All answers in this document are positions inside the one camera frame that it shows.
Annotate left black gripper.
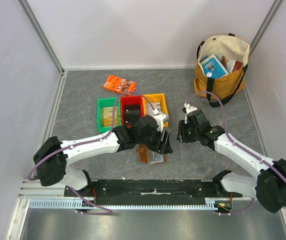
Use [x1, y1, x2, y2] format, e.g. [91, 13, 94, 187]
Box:
[137, 126, 172, 155]

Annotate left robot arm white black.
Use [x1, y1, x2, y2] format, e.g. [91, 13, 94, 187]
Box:
[33, 113, 173, 197]

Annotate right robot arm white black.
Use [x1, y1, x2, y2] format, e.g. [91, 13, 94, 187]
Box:
[177, 107, 286, 213]

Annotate black cards in red bin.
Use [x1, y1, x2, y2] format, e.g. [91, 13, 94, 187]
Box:
[123, 104, 141, 124]

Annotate white cards in yellow bin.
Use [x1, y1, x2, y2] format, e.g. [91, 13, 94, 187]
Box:
[145, 102, 163, 116]

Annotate gold cards in green bin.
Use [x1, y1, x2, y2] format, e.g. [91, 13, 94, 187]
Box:
[101, 106, 119, 127]

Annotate red plastic bin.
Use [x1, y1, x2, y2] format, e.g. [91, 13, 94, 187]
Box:
[120, 95, 144, 125]

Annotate yellow plastic bin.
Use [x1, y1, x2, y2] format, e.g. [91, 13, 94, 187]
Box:
[142, 93, 169, 116]

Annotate yellow canvas tote bag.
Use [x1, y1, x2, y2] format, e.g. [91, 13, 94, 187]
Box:
[194, 33, 250, 107]

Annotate green plastic bin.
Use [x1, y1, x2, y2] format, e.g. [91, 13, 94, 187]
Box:
[97, 97, 121, 133]

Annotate orange snack box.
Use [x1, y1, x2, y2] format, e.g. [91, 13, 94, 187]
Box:
[103, 75, 137, 96]

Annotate blue white razor box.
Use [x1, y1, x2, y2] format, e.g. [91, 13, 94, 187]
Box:
[200, 54, 229, 79]

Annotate brown item in bag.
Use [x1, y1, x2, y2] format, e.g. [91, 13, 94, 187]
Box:
[221, 56, 227, 68]

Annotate white red box in bag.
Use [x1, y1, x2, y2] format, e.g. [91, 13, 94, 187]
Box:
[227, 60, 242, 74]

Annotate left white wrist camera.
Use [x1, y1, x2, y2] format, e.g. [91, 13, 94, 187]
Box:
[153, 113, 169, 132]

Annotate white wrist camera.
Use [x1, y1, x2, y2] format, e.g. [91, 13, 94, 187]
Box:
[182, 102, 198, 123]
[153, 113, 169, 132]

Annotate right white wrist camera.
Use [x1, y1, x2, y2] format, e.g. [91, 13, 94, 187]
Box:
[182, 102, 198, 123]

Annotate black mounting base plate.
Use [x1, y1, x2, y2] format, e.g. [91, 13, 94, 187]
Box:
[77, 179, 242, 199]

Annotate grey slotted cable duct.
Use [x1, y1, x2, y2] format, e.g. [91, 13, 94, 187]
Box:
[29, 198, 217, 210]

